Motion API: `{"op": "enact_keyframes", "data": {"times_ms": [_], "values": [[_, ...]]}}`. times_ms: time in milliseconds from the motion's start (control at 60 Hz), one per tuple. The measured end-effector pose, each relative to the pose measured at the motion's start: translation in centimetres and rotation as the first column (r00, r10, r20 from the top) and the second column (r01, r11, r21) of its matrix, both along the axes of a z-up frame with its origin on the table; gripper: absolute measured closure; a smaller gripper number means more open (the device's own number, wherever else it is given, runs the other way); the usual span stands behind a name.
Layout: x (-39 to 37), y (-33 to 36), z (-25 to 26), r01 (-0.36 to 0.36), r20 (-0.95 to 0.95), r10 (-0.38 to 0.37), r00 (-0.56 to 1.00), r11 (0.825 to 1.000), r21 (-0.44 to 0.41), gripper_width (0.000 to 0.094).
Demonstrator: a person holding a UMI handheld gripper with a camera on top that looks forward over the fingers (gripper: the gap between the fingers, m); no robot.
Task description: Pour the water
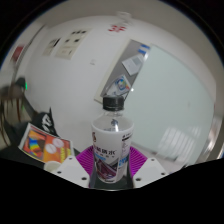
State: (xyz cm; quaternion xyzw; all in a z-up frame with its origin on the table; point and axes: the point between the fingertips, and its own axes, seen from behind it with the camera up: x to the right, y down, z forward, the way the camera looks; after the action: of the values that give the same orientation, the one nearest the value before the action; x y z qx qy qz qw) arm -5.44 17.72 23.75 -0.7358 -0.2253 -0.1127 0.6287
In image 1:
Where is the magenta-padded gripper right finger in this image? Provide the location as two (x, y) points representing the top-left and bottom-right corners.
(126, 145), (169, 188)

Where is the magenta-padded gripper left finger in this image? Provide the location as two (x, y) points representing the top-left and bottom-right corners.
(54, 146), (98, 188)

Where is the clear black-capped drink bottle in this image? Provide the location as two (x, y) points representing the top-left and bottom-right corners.
(90, 95), (135, 184)

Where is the colourful printed book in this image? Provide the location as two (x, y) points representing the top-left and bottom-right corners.
(18, 122), (74, 164)

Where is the group of wooden chairs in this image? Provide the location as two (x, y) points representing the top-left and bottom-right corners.
(0, 77), (34, 148)

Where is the grey wall notice board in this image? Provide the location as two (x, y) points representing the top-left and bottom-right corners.
(94, 38), (151, 104)

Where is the large white wall poster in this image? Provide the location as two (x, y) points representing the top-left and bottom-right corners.
(54, 29), (92, 61)

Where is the small white wall poster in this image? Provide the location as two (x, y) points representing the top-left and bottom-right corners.
(42, 37), (62, 57)

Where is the red wall sign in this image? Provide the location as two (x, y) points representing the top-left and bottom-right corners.
(108, 23), (128, 33)

